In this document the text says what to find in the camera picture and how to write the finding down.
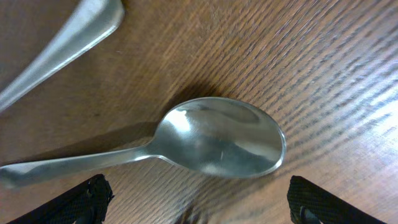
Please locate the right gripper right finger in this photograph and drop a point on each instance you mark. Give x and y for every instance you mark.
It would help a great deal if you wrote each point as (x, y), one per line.
(310, 203)

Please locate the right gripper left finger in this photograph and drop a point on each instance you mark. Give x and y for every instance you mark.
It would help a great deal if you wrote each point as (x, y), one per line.
(86, 203)

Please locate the large metal spoon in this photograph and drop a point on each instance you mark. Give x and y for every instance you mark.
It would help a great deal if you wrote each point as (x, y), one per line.
(213, 135)
(90, 23)

